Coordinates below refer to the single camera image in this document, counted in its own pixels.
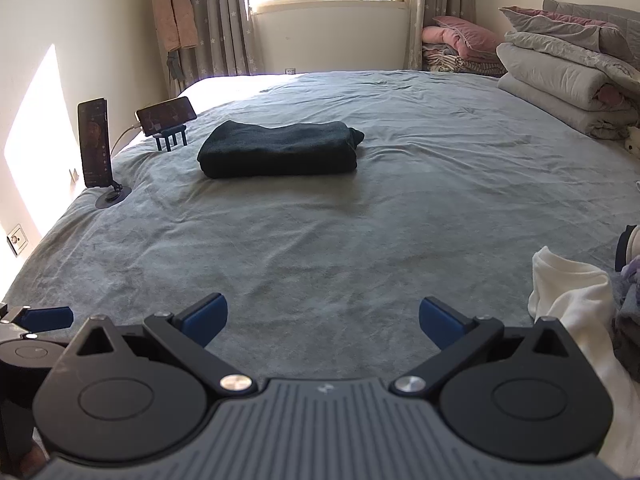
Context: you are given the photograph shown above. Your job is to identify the white charging cable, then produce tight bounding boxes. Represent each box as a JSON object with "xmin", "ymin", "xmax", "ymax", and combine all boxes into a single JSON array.
[{"xmin": 109, "ymin": 122, "xmax": 144, "ymax": 156}]

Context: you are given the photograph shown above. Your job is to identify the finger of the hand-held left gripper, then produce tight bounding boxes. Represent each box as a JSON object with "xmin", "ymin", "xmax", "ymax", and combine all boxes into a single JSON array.
[{"xmin": 0, "ymin": 302, "xmax": 76, "ymax": 345}]

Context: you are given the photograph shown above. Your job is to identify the small black tablet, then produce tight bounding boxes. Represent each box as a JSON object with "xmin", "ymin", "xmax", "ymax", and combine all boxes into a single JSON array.
[{"xmin": 135, "ymin": 95, "xmax": 198, "ymax": 137}]

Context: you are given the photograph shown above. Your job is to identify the black sweater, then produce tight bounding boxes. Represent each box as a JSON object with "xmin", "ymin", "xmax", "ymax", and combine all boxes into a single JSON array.
[{"xmin": 196, "ymin": 119, "xmax": 366, "ymax": 180}]

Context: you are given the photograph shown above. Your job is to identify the bed with grey sheet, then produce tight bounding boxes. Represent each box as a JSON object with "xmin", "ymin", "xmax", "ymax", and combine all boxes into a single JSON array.
[{"xmin": 0, "ymin": 70, "xmax": 640, "ymax": 480}]

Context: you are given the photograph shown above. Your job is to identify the pink quilted jacket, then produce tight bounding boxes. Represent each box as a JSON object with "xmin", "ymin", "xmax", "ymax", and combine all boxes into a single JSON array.
[{"xmin": 149, "ymin": 0, "xmax": 200, "ymax": 54}]

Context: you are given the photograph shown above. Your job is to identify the white garment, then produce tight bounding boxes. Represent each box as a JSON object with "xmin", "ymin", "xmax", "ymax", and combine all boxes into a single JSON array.
[{"xmin": 527, "ymin": 245, "xmax": 640, "ymax": 462}]

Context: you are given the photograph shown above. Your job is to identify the black smartphone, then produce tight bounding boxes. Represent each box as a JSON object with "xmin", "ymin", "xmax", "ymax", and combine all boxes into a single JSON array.
[{"xmin": 77, "ymin": 97, "xmax": 114, "ymax": 189}]

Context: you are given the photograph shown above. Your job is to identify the grey and pink pillow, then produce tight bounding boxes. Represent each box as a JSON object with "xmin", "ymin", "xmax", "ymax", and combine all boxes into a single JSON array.
[{"xmin": 498, "ymin": 5, "xmax": 634, "ymax": 64}]

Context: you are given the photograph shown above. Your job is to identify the folded light grey quilt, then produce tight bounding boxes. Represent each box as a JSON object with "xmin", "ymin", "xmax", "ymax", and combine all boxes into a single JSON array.
[
  {"xmin": 495, "ymin": 29, "xmax": 640, "ymax": 111},
  {"xmin": 497, "ymin": 72, "xmax": 636, "ymax": 141}
]

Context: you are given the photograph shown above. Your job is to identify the small stool-shaped stand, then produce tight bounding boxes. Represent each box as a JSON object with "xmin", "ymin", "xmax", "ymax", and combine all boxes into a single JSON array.
[{"xmin": 153, "ymin": 122, "xmax": 190, "ymax": 154}]

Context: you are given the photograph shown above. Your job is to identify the striped folded blankets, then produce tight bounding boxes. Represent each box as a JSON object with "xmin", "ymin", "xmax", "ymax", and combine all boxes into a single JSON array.
[{"xmin": 422, "ymin": 45, "xmax": 506, "ymax": 79}]

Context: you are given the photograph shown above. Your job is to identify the white wall socket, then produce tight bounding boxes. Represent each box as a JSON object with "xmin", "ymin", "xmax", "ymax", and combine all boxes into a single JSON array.
[{"xmin": 5, "ymin": 224, "xmax": 30, "ymax": 259}]

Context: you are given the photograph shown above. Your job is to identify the lilac garment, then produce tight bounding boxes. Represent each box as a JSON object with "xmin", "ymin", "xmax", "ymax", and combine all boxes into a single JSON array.
[{"xmin": 620, "ymin": 254, "xmax": 640, "ymax": 307}]

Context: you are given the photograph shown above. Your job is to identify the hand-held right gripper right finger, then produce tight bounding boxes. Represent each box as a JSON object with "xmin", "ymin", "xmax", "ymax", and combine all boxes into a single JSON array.
[{"xmin": 391, "ymin": 295, "xmax": 582, "ymax": 397}]

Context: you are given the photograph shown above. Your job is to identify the round-base phone stand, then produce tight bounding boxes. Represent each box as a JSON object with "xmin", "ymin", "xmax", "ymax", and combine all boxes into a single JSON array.
[{"xmin": 94, "ymin": 182, "xmax": 133, "ymax": 210}]

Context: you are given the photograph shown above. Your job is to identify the grey quilted headboard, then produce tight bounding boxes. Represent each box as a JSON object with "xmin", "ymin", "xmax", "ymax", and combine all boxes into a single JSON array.
[{"xmin": 542, "ymin": 0, "xmax": 640, "ymax": 41}]

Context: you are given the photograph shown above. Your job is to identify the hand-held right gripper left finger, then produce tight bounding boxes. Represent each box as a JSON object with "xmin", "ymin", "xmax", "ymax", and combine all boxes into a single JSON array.
[{"xmin": 75, "ymin": 292, "xmax": 254, "ymax": 397}]

